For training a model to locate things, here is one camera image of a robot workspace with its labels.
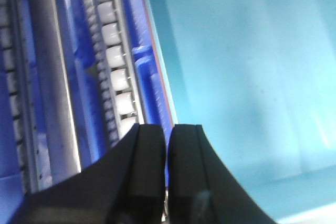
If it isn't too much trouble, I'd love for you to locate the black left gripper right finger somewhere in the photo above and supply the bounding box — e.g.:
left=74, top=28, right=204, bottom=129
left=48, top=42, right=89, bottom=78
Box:
left=167, top=124, right=274, bottom=223

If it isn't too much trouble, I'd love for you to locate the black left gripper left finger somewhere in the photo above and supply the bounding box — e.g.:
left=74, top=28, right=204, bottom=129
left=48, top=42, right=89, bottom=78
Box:
left=10, top=124, right=166, bottom=223

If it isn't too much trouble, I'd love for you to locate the light blue plastic box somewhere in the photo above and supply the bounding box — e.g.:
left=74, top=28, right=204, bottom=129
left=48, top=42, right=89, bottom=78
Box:
left=148, top=0, right=335, bottom=223

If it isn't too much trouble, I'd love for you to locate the white roller conveyor track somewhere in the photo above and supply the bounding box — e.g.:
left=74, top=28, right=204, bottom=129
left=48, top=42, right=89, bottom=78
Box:
left=83, top=0, right=145, bottom=147

